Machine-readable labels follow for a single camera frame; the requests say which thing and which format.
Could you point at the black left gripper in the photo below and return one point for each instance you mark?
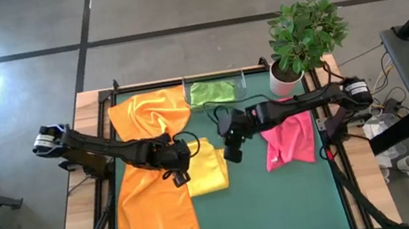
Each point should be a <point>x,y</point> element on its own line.
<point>172,156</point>

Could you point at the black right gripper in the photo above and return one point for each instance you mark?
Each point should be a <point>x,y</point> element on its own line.
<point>236,124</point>

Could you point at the yellow microfiber towel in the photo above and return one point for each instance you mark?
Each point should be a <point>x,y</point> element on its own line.
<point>209,174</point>

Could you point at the orange towel with corner label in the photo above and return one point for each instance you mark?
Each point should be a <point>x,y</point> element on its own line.
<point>151,220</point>

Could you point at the pink microfiber towel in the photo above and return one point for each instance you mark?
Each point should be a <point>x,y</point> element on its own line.
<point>290,142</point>

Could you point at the green microfiber towel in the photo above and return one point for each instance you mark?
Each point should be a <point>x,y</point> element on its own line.
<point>211,93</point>

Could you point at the orange microfiber towel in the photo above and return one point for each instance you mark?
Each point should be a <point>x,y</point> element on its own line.
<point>140,116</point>

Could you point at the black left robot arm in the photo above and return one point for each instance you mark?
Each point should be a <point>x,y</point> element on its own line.
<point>104,150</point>

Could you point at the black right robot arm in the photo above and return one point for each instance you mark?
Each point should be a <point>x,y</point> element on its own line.
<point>308,101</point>

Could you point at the clear plastic bin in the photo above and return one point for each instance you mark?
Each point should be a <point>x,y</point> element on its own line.
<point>241,84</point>

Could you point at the white plant pot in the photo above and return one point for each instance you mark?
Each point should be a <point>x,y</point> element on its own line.
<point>279,85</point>

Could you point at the green leafy plant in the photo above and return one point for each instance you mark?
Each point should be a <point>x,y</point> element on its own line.
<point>306,34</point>

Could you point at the black power adapter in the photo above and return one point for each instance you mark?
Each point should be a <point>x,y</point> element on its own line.
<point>392,106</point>

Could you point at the black flat bar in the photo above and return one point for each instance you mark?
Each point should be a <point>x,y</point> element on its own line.
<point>398,132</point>

